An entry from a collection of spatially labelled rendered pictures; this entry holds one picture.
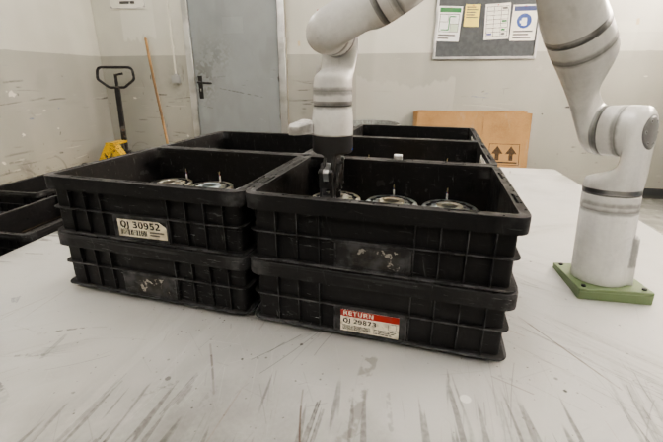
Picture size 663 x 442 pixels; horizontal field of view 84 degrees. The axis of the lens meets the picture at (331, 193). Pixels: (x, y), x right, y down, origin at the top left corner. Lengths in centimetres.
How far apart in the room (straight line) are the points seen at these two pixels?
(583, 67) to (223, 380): 70
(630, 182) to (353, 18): 55
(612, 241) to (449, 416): 47
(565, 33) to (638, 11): 365
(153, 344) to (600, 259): 79
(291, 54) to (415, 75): 125
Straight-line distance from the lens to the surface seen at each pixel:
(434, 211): 50
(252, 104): 412
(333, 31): 63
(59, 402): 64
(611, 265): 86
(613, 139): 81
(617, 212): 83
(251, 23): 412
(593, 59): 71
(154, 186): 66
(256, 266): 61
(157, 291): 76
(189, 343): 66
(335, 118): 65
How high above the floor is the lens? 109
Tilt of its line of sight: 17 degrees down
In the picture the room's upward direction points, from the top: straight up
